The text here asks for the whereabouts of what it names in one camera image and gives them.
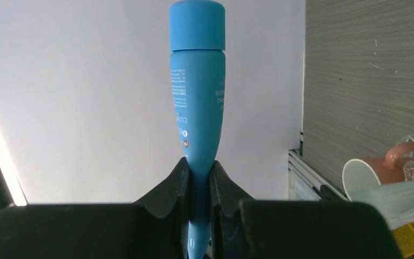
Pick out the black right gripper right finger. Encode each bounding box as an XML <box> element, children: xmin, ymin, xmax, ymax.
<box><xmin>209</xmin><ymin>161</ymin><xmax>402</xmax><ymax>258</ymax></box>

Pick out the brown steel cup with handle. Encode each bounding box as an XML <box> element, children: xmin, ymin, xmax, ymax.
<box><xmin>342</xmin><ymin>142</ymin><xmax>414</xmax><ymax>200</ymax></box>

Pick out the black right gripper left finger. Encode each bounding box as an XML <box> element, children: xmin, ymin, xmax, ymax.
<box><xmin>0</xmin><ymin>158</ymin><xmax>190</xmax><ymax>258</ymax></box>

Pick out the white toothpaste tube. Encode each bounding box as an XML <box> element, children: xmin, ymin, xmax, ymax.
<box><xmin>347</xmin><ymin>180</ymin><xmax>414</xmax><ymax>230</ymax></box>

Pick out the blue toothpaste tube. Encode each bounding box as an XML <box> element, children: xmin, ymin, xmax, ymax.
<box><xmin>169</xmin><ymin>1</ymin><xmax>226</xmax><ymax>258</ymax></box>

